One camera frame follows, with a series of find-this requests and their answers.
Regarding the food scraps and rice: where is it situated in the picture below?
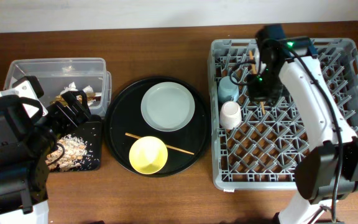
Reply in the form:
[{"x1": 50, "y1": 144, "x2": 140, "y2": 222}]
[{"x1": 45, "y1": 134, "x2": 100, "y2": 172}]

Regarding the pale grey plate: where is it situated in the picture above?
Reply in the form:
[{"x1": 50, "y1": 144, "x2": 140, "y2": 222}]
[{"x1": 140, "y1": 82, "x2": 195, "y2": 132}]

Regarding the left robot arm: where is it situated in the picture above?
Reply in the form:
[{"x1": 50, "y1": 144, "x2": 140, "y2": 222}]
[{"x1": 0, "y1": 91, "x2": 91, "y2": 223}]

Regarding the gold snack wrapper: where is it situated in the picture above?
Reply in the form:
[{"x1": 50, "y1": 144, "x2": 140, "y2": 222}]
[{"x1": 50, "y1": 93, "x2": 101, "y2": 106}]

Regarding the pink cup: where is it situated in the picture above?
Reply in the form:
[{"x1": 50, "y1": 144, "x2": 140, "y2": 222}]
[{"x1": 219, "y1": 101, "x2": 242, "y2": 130}]

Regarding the yellow bowl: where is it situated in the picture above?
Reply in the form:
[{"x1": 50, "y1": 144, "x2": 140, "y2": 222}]
[{"x1": 129, "y1": 136, "x2": 168, "y2": 175}]

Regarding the clear plastic bin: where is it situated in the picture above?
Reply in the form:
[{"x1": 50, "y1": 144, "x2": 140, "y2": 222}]
[{"x1": 4, "y1": 58, "x2": 112, "y2": 118}]

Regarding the black rectangular tray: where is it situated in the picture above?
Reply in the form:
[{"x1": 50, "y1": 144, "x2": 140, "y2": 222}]
[{"x1": 44, "y1": 114, "x2": 103, "y2": 173}]

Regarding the grey dishwasher rack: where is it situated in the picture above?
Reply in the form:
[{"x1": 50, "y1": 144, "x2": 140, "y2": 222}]
[{"x1": 208, "y1": 38, "x2": 358, "y2": 192}]

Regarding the blue cup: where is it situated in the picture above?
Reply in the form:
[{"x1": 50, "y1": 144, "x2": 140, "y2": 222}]
[{"x1": 218, "y1": 76, "x2": 239, "y2": 104}]

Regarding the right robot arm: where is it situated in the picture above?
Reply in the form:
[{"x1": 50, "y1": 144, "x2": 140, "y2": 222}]
[{"x1": 247, "y1": 24, "x2": 358, "y2": 223}]

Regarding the round black serving tray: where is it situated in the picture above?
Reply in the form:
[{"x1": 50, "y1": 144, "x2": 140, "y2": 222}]
[{"x1": 104, "y1": 76, "x2": 211, "y2": 177}]

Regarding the white napkin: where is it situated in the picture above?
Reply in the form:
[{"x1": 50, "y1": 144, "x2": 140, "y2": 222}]
[{"x1": 60, "y1": 82, "x2": 95, "y2": 96}]

